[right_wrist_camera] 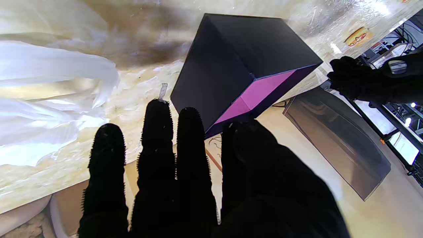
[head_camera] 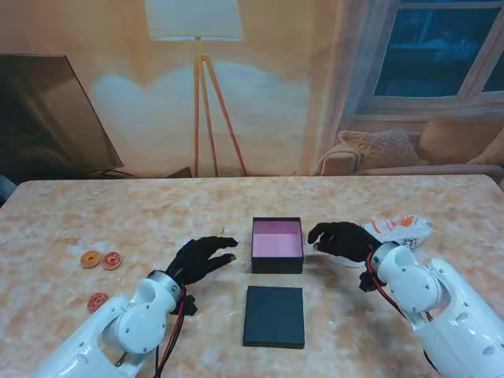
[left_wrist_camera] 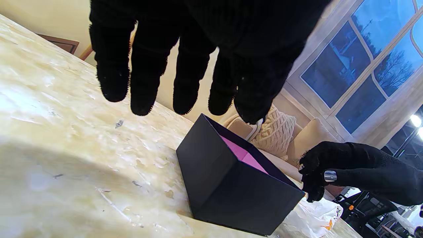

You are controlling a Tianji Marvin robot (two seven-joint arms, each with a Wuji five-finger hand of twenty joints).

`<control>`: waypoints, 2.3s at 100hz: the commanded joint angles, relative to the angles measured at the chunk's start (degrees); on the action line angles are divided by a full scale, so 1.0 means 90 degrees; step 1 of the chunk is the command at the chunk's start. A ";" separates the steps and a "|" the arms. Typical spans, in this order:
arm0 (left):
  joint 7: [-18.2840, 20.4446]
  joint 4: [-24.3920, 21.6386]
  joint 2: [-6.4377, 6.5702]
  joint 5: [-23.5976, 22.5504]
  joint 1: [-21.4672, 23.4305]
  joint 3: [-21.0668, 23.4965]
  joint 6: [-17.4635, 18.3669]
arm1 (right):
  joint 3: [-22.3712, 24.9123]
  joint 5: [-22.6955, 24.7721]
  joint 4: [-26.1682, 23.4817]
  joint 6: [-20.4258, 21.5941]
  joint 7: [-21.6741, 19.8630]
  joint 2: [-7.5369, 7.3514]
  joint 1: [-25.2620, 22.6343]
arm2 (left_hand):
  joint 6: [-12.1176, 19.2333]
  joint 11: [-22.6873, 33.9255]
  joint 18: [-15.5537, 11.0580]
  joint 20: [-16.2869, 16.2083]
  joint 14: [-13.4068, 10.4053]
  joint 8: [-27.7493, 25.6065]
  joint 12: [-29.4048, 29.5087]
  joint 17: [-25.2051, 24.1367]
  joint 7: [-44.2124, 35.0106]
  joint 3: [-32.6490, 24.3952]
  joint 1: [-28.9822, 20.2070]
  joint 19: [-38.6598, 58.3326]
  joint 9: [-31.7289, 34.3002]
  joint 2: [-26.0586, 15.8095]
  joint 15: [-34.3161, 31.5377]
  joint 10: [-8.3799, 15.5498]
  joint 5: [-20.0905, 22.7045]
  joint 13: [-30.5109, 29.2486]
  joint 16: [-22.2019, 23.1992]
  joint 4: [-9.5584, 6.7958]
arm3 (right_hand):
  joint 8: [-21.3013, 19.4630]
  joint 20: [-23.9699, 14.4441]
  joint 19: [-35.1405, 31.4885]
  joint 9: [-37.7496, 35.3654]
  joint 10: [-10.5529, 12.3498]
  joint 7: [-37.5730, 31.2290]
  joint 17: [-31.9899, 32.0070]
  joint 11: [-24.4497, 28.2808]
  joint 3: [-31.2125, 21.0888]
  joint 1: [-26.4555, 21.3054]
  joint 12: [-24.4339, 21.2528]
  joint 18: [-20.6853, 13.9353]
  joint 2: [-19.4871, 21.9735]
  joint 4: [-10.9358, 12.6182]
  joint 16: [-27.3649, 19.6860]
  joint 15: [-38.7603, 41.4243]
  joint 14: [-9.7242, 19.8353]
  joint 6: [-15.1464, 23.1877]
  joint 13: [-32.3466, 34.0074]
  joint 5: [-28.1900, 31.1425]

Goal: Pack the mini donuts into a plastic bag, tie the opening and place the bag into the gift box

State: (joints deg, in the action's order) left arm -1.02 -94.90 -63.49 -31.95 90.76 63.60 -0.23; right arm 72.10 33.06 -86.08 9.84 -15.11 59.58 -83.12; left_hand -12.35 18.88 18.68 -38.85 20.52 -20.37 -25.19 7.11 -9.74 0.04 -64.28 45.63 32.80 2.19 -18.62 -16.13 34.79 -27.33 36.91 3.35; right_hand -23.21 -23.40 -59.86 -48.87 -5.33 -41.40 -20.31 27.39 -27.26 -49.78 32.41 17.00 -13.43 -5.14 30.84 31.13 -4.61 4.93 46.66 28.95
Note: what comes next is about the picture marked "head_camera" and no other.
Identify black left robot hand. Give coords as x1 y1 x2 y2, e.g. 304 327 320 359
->
165 235 239 287

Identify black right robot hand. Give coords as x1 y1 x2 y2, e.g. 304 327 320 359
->
307 221 382 269

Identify white plastic bag orange logo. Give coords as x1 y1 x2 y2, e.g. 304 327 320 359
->
361 214 434 253

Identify pink sprinkled mini donut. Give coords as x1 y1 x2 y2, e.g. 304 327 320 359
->
101 251 123 271

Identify black gift box pink inside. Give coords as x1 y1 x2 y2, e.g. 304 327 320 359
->
250 217 305 275

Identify black gift box lid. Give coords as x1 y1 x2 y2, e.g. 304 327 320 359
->
243 286 306 350

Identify plain orange mini donut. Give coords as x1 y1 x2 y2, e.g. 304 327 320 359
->
80 250 102 270

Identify beige sofa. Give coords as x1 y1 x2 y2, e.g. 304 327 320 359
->
317 117 504 176

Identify beige knitted cushion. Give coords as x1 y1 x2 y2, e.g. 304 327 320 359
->
338 129 421 169
468 137 504 165

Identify plain tan cushion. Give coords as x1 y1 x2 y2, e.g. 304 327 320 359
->
417 117 504 165

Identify white framed window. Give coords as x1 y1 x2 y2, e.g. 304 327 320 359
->
352 0 504 119

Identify dark flat television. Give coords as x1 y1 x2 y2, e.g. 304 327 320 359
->
0 54 133 178

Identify white shade tripod floor lamp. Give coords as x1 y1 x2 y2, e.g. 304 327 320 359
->
144 0 249 177

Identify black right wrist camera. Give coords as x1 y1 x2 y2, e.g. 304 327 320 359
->
358 267 389 293

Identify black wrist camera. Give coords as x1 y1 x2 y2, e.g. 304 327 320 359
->
358 267 389 293
169 293 198 316

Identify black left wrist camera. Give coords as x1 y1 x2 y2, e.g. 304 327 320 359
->
169 293 198 316

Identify red black right arm cables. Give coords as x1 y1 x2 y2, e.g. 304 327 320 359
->
365 251 440 373

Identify red black arm cables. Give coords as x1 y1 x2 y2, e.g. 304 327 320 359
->
365 251 440 373
151 285 188 378

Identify red black left arm cables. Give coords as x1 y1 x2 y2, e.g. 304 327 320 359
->
151 285 188 378

